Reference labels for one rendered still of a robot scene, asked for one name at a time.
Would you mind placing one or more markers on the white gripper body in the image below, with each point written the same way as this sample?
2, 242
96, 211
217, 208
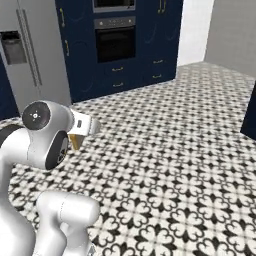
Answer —
94, 126

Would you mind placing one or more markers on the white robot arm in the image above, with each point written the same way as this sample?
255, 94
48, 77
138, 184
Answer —
20, 156

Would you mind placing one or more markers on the navy counter cabinet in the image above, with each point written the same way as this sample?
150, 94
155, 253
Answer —
250, 113

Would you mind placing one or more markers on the tan wooden object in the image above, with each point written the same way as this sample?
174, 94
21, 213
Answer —
76, 141

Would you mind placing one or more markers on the navy cupboard run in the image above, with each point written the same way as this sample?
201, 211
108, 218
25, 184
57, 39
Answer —
83, 60

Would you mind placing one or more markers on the navy cabinet beside fridge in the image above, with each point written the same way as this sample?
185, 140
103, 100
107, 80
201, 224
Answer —
6, 96

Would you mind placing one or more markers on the silver fridge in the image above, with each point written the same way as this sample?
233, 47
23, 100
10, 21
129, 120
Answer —
36, 50

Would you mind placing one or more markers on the black built-in microwave oven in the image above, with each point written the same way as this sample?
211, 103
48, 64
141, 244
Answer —
114, 4

